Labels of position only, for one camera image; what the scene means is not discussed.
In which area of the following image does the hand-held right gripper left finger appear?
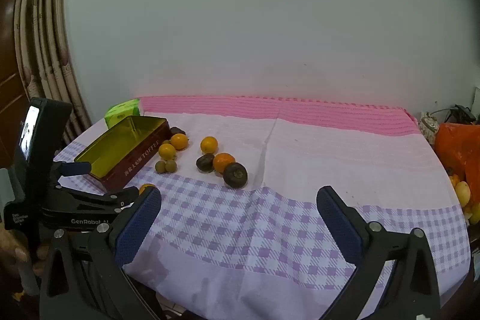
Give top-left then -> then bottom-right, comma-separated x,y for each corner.
39,187 -> 163,320

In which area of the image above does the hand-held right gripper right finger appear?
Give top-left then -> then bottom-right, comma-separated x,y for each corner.
316,186 -> 441,320

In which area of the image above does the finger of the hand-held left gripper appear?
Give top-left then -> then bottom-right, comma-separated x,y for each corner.
54,186 -> 139,211
52,162 -> 92,189

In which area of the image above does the red and gold tin box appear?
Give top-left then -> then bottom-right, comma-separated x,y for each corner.
74,115 -> 170,193

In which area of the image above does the yellowish orange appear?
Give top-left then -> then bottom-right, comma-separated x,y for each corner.
158,143 -> 177,160

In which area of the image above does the small dark brown fruit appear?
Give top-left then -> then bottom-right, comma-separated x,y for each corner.
196,154 -> 215,173

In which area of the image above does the large dark brown fruit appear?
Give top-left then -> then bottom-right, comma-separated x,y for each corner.
223,163 -> 248,189

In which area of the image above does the person's left hand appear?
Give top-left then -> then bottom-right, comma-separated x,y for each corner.
0,226 -> 49,279

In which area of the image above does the brown wooden door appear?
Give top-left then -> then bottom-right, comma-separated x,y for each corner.
0,0 -> 31,167

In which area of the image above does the green tissue pack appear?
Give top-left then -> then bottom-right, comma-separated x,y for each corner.
104,98 -> 141,129

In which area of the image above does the pink and purple checked tablecloth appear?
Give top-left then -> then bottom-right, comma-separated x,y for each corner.
52,95 -> 471,309

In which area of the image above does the beige patterned curtain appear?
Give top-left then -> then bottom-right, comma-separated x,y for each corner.
13,0 -> 92,144

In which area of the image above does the orange plastic bag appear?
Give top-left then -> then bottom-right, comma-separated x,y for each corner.
434,122 -> 480,208

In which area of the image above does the black charger with cables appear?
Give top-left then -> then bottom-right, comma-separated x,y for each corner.
431,104 -> 477,124

